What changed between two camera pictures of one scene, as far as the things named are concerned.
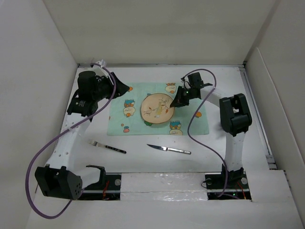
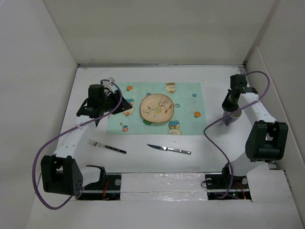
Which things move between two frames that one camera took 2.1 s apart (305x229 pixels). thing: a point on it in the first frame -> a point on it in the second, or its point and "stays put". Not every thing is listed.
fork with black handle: (94, 143) stays put
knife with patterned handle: (176, 150) stays put
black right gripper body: (184, 96) -> (229, 104)
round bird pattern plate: (156, 108) stays put
